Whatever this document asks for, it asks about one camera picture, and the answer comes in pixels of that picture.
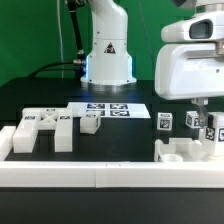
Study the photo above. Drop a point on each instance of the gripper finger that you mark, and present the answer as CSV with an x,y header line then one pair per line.
x,y
202,111

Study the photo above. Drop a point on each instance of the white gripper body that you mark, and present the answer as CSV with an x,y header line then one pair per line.
x,y
187,71

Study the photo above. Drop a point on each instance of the white chair seat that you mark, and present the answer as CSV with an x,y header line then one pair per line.
x,y
178,150

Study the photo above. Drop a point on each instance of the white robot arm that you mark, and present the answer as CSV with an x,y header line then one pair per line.
x,y
109,65

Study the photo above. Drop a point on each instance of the white tagged cube right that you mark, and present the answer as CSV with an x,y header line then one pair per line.
x,y
192,119

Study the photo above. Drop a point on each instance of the white tagged cube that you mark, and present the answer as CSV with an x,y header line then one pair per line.
x,y
164,121
192,119

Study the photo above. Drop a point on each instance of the white tagged cube left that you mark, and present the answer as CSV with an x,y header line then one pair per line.
x,y
164,121

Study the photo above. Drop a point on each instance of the white marker sheet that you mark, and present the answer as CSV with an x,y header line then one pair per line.
x,y
111,110

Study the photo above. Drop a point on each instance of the white U-shaped barrier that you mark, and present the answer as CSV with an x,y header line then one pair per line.
x,y
171,171

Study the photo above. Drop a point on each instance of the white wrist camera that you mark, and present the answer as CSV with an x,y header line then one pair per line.
x,y
194,30

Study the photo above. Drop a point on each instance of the white chair back frame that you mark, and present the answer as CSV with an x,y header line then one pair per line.
x,y
58,120

